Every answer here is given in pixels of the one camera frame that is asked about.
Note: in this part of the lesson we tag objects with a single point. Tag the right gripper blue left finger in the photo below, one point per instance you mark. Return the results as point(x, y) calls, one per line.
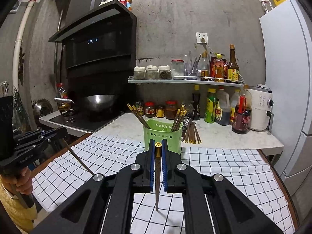
point(103, 204)

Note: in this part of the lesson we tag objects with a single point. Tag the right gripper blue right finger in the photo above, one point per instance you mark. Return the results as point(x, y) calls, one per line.
point(211, 204)

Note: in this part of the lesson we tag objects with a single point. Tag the wooden chopstick gold tip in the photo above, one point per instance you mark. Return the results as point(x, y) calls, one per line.
point(76, 157)
point(183, 116)
point(182, 108)
point(130, 107)
point(179, 120)
point(158, 157)
point(175, 120)
point(140, 118)

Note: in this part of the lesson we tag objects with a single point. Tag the person's left hand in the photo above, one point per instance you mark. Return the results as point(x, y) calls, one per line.
point(23, 183)

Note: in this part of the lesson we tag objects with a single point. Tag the yellow fleece sleeve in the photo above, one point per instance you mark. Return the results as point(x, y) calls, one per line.
point(22, 217)

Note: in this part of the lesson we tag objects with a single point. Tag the bundle of chopsticks on counter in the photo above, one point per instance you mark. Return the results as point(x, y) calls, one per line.
point(190, 133)

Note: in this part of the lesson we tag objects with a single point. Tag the white jug dark liquid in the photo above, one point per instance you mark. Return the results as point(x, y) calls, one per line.
point(223, 110)

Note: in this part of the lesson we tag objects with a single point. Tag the large dark soy sauce bottle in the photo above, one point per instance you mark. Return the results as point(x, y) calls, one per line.
point(242, 114)

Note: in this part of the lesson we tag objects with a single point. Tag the green label sauce bottle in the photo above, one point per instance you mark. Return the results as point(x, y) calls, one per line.
point(210, 106)

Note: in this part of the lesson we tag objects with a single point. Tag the green plastic utensil holder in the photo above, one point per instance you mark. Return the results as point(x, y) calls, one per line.
point(159, 131)

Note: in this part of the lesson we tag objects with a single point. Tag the steel wok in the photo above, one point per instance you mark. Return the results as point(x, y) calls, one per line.
point(97, 103)

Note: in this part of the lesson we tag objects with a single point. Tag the white air fryer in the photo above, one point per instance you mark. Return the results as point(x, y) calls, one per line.
point(262, 104)

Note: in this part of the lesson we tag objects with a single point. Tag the large red lid jar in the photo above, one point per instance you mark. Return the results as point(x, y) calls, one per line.
point(171, 109)

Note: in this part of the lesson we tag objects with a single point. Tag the red lid sauce jar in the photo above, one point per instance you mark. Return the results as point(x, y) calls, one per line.
point(149, 109)

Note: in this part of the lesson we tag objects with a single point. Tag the small green label jar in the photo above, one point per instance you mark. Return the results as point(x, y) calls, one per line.
point(140, 107)

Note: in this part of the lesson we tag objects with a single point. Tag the yellow label sauce jar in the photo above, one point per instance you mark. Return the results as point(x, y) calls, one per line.
point(160, 111)

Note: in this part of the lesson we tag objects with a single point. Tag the dark slim soy bottle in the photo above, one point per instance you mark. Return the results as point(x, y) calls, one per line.
point(196, 103)

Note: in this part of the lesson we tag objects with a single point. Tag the tall brown vinegar bottle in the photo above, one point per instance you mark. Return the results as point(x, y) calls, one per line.
point(233, 68)

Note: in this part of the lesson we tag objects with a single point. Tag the black range hood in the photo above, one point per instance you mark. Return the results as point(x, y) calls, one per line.
point(99, 49)

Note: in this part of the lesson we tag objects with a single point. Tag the white refrigerator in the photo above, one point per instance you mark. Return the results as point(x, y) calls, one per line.
point(286, 34)

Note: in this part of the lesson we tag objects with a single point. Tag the white wall pipe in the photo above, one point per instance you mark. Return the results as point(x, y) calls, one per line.
point(18, 43)

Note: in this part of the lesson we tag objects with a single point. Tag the metal wall shelf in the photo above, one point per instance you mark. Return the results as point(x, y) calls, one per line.
point(195, 82)

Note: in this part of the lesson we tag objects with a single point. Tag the white wall socket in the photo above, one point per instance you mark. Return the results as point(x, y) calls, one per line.
point(201, 38)

